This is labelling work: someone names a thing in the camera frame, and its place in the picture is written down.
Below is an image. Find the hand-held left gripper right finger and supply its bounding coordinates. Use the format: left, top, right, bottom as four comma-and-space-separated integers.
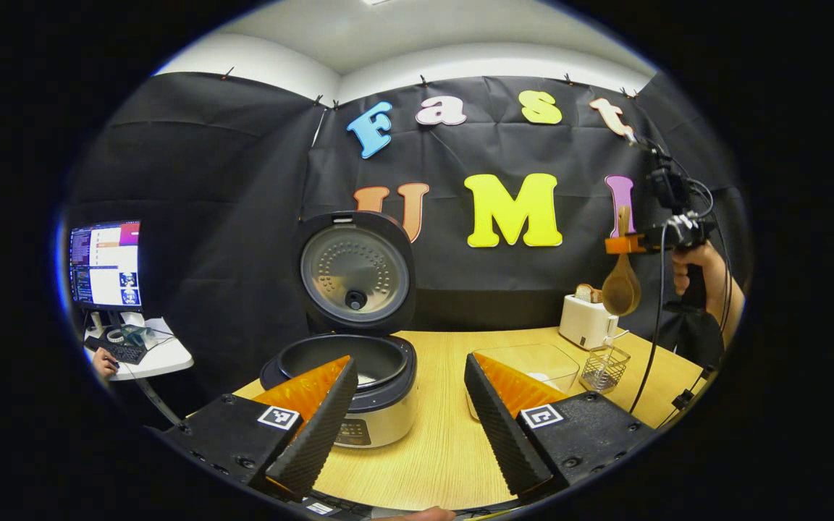
464, 352, 658, 500

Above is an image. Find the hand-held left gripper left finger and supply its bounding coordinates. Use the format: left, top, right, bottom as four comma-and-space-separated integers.
160, 355, 360, 501

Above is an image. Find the computer monitor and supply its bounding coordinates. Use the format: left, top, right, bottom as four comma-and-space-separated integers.
68, 221, 143, 313

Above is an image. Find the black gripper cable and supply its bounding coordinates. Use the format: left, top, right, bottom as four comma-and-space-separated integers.
627, 221, 671, 417

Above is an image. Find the wooden spoon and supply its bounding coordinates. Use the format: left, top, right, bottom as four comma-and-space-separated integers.
602, 206, 642, 317

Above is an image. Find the white toaster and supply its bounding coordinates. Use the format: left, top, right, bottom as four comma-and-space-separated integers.
559, 293, 619, 351

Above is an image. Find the clear plastic container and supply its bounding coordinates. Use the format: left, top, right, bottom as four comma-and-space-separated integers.
469, 344, 581, 422

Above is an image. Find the black backdrop cloth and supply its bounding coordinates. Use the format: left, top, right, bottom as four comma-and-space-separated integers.
62, 69, 751, 406

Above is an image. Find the black cable with connector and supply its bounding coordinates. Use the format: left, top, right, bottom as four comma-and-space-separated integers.
669, 365, 716, 413

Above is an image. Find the clear chopstick holder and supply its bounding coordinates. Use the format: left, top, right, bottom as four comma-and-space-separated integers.
580, 340, 632, 394

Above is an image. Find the black keyboard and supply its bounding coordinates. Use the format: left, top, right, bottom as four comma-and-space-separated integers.
84, 335, 148, 365

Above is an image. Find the silver black rice cooker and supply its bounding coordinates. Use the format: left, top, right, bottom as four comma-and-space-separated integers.
259, 210, 419, 449

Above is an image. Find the small white side table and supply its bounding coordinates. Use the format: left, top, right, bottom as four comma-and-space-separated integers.
84, 317, 195, 382

